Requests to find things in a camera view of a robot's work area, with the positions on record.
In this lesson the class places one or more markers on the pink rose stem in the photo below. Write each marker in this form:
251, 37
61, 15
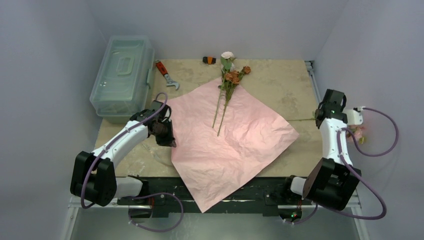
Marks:
354, 133

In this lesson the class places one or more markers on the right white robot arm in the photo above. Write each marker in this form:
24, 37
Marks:
334, 179

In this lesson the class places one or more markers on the white and orange rose stems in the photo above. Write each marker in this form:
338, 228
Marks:
230, 79

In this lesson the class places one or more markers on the small orange black tool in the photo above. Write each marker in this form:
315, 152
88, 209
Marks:
209, 60

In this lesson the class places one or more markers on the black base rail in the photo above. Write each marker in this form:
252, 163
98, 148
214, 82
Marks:
268, 196

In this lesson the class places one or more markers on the orange handled adjustable wrench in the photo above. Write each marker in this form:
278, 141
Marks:
169, 81

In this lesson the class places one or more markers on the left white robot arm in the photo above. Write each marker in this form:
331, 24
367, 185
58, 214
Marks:
94, 178

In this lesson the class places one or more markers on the clear plastic strip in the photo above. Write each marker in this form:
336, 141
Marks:
161, 154

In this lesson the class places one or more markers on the clear plastic storage box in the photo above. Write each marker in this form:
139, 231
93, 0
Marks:
124, 82

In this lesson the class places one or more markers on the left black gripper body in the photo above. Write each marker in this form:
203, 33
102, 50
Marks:
163, 134

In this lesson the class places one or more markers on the pink purple wrapping paper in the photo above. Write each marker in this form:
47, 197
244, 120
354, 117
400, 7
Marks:
251, 138

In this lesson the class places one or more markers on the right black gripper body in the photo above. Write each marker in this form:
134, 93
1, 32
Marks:
319, 117

